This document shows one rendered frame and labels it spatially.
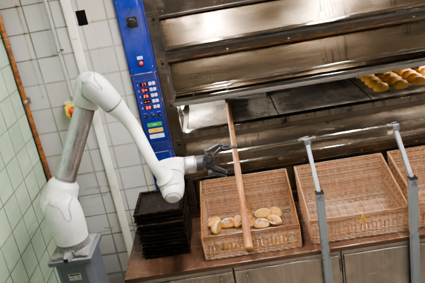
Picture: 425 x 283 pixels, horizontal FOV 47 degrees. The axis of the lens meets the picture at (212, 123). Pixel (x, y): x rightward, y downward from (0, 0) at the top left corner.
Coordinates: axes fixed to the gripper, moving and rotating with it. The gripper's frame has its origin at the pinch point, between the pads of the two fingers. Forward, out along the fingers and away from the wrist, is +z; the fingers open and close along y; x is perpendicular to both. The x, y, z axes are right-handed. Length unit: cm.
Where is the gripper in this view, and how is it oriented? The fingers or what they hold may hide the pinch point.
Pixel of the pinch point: (235, 157)
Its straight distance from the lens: 251.5
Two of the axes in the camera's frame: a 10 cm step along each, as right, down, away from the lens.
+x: 0.1, 3.4, -9.4
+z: 9.9, -1.6, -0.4
